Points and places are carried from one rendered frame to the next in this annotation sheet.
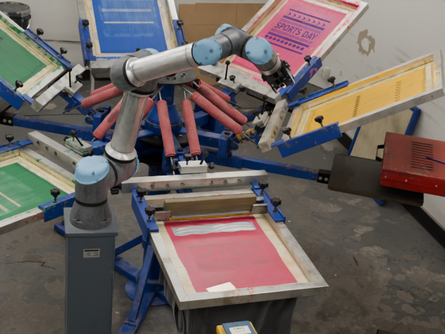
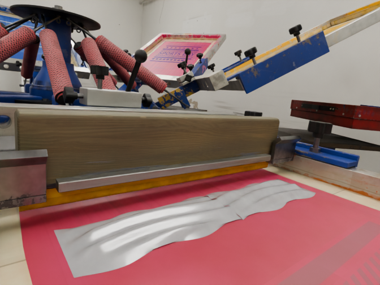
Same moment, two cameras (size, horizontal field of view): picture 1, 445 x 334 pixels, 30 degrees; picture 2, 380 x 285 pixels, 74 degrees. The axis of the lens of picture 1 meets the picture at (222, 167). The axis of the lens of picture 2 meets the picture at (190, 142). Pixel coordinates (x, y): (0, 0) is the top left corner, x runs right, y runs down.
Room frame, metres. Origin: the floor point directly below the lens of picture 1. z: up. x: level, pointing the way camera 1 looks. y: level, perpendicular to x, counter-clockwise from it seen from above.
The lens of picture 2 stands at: (2.78, 0.15, 1.09)
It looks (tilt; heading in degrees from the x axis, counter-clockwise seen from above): 11 degrees down; 341
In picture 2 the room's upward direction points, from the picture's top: 6 degrees clockwise
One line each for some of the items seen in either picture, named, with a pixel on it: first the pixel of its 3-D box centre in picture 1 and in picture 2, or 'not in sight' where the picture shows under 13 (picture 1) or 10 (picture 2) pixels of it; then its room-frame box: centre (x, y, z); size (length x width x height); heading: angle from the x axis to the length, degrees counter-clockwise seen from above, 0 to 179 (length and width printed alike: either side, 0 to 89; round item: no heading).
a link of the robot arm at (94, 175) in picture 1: (93, 177); not in sight; (2.60, 0.45, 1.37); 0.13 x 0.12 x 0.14; 150
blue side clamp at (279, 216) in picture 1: (267, 207); (276, 154); (3.23, -0.22, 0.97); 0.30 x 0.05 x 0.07; 20
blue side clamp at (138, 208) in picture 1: (144, 216); not in sight; (3.04, 0.30, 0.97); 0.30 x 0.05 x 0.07; 20
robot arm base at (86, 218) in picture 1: (91, 207); not in sight; (2.59, 0.46, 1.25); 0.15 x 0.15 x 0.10
